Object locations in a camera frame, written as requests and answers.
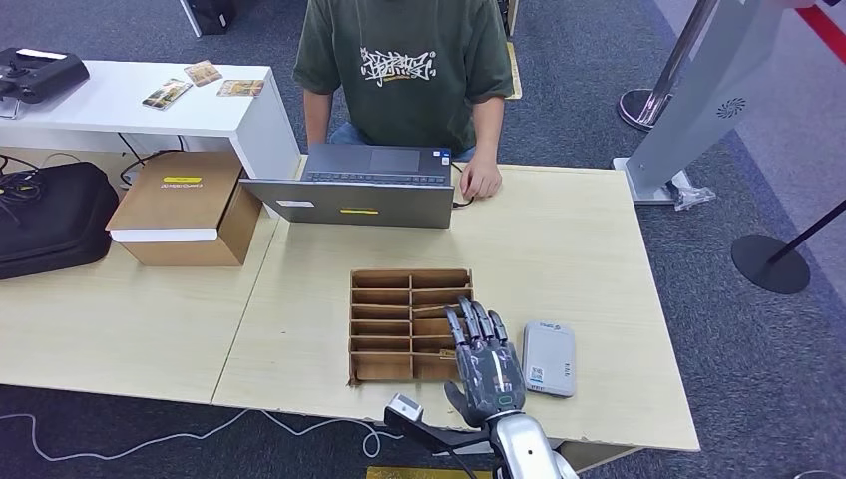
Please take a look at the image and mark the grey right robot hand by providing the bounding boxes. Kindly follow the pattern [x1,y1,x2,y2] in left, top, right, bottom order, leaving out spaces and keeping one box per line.
[442,295,528,430]

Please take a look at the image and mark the person's left hand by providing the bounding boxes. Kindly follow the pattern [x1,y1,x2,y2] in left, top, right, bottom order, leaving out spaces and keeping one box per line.
[459,157,504,202]

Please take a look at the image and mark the grey white card reader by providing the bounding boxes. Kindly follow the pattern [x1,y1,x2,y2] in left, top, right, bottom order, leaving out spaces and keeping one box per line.
[522,320,578,399]

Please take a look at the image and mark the wooden card organizer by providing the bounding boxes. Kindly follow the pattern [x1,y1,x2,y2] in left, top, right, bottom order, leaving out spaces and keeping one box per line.
[348,267,476,387]

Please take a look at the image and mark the tan picture ID card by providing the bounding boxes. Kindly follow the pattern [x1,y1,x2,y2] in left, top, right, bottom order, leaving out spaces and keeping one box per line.
[216,79,265,99]

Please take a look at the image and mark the person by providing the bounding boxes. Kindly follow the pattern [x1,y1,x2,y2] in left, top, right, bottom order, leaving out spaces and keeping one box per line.
[292,0,516,202]

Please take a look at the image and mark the dark picture card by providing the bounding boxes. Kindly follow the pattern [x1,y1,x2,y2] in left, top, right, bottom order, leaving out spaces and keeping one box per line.
[140,78,194,111]

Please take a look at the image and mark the yellow floor tape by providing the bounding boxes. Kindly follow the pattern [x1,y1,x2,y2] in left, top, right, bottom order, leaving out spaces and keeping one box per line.
[505,42,524,102]

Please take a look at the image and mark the grey laptop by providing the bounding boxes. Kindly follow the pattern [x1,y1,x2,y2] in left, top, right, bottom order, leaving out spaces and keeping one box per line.
[238,143,456,231]

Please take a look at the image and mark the clear plastic bag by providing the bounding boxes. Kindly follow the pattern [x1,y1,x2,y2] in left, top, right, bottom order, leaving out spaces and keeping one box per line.
[667,182,717,213]

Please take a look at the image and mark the grey kiosk stand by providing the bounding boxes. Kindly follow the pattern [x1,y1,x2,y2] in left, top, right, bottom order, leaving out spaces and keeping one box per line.
[611,0,821,207]

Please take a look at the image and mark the brown cardboard box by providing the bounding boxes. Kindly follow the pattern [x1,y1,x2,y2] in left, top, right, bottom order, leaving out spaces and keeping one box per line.
[105,150,263,267]

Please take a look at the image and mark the black box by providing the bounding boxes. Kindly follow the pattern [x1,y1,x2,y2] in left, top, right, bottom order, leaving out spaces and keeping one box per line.
[187,0,237,38]

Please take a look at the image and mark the red barrier belt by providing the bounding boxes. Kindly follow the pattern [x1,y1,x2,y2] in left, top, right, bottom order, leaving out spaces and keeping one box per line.
[792,5,846,69]

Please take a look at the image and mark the white side table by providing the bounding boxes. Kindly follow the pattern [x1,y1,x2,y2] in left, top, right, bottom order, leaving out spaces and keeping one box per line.
[0,60,302,219]

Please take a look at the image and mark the black carry case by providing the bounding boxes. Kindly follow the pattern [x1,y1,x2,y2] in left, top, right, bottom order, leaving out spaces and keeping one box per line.
[0,162,121,281]

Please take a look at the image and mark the black controller device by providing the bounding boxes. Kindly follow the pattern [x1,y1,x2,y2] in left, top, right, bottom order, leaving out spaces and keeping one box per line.
[0,48,91,106]

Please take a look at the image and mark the black laptop cable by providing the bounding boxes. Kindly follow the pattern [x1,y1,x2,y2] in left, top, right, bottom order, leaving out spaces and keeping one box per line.
[451,164,476,209]

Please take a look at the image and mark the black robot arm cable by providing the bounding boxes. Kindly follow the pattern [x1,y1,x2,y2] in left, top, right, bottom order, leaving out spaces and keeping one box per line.
[448,448,481,479]

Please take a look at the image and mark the chrome stanchion post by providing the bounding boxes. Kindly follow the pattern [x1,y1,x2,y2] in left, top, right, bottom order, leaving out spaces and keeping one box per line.
[616,0,718,134]

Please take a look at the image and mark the black stanchion post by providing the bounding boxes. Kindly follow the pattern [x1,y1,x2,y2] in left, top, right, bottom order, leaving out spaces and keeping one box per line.
[729,197,846,296]

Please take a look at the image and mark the black power cable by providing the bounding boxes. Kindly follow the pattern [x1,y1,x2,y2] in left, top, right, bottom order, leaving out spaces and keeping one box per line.
[117,132,188,189]

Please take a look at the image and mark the white floor cable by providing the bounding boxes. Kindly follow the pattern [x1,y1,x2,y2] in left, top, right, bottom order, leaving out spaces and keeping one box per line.
[0,406,404,464]

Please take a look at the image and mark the black cable bundle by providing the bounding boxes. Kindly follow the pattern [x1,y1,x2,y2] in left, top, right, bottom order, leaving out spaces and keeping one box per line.
[0,155,48,208]

